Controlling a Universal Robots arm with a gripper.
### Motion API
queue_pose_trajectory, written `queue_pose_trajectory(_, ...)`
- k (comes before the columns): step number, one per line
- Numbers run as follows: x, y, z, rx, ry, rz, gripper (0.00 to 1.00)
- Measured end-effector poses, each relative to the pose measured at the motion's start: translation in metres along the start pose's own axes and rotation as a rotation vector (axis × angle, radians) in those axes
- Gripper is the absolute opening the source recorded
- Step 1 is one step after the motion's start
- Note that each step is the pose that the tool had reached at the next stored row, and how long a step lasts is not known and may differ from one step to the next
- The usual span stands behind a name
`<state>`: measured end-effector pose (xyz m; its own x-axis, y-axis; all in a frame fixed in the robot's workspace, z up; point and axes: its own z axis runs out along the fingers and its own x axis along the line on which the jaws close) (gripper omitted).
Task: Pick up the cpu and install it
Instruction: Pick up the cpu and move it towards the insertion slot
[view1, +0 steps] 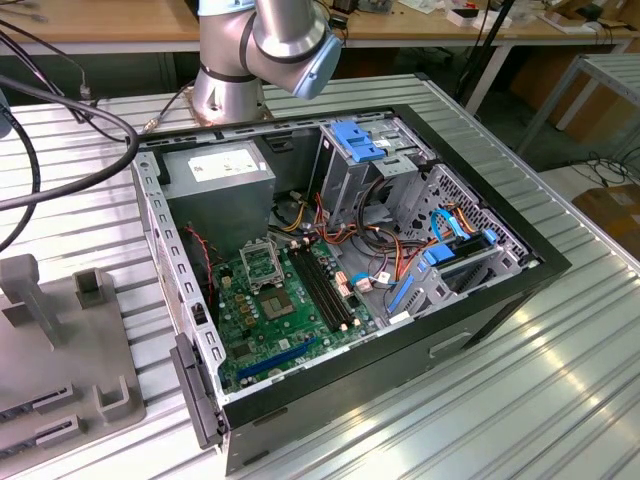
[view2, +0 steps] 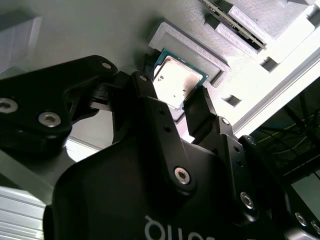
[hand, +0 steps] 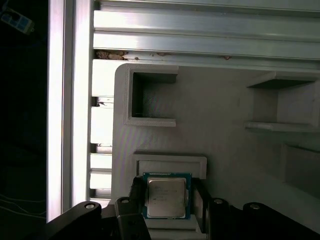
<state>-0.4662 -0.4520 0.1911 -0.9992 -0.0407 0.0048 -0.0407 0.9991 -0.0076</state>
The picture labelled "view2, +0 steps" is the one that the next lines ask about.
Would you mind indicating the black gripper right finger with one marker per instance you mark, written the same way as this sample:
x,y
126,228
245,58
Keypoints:
x,y
232,170

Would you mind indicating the silver CPU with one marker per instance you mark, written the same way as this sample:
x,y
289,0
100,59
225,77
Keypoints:
x,y
175,80

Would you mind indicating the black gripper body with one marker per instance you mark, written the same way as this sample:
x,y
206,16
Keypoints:
x,y
112,200

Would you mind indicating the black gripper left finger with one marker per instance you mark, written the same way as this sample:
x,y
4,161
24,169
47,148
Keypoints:
x,y
155,117

